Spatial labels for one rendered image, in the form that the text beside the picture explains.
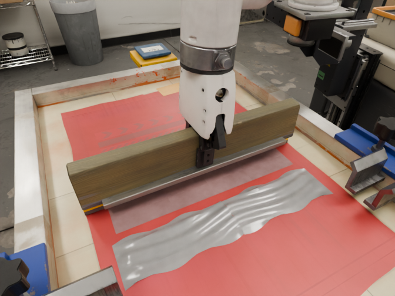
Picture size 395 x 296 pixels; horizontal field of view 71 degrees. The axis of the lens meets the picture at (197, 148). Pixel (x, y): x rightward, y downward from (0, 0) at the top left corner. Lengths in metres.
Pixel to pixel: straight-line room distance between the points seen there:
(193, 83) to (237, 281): 0.27
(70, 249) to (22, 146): 0.24
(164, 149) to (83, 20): 3.03
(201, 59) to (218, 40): 0.03
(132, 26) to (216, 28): 3.75
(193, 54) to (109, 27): 3.67
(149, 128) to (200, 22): 0.33
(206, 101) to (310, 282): 0.27
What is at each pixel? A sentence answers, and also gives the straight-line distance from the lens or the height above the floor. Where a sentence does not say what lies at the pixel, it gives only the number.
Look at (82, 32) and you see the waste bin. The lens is 3.43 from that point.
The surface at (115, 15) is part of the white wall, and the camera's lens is 4.01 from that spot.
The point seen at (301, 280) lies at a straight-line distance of 0.42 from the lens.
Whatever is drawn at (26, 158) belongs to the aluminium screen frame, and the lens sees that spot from 0.57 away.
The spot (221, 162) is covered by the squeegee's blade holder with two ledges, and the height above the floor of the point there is 0.99.
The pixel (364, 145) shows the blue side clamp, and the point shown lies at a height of 1.00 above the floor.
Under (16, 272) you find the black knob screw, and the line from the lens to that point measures 0.33.
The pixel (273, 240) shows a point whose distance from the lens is 0.44.
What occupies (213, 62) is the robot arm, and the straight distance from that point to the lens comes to 0.36.
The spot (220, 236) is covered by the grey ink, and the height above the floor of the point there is 0.96.
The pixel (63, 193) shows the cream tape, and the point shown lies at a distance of 0.53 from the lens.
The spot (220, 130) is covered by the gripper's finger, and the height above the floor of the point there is 1.08.
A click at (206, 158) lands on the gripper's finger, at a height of 1.01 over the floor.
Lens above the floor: 1.32
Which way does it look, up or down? 40 degrees down
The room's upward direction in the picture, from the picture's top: straight up
